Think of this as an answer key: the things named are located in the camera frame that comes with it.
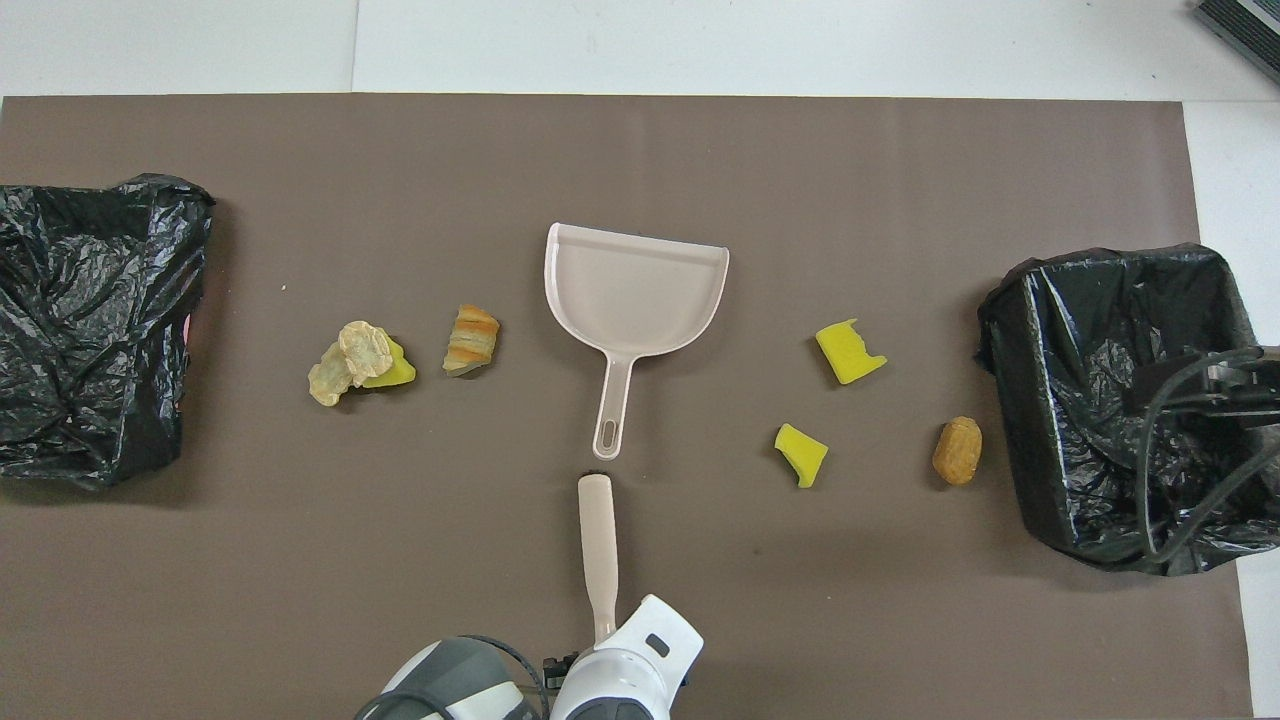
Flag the beige hand brush black bristles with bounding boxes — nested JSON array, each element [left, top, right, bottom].
[[578, 470, 621, 646]]

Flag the yellow sponge wedge green edge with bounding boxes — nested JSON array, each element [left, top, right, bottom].
[[773, 423, 830, 490]]

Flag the yellow sponge chunk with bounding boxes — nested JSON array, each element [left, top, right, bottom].
[[360, 335, 418, 390]]

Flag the orange striped toy croissant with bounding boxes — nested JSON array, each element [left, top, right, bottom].
[[442, 304, 501, 378]]

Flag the beige plastic dustpan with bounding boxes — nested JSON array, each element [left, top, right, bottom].
[[544, 222, 730, 461]]

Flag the notched yellow sponge piece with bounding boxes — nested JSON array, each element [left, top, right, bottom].
[[815, 318, 889, 386]]

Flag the brown toy nugget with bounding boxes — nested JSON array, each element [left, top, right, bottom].
[[931, 416, 984, 487]]

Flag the open bin black bag liner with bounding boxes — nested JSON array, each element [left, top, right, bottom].
[[977, 243, 1280, 577]]

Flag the bin covered by black bag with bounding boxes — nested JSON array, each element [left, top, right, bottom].
[[0, 173, 216, 491]]

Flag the brown table mat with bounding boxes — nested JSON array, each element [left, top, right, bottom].
[[0, 95, 1253, 720]]

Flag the grey ribbed device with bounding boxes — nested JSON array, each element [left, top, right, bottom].
[[1192, 0, 1280, 86]]

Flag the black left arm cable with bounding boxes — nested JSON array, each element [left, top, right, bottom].
[[355, 633, 551, 720]]

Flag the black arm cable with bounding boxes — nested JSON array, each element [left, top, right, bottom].
[[355, 633, 551, 720], [1138, 350, 1280, 563]]

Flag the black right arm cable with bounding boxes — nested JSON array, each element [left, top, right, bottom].
[[1138, 350, 1280, 563]]

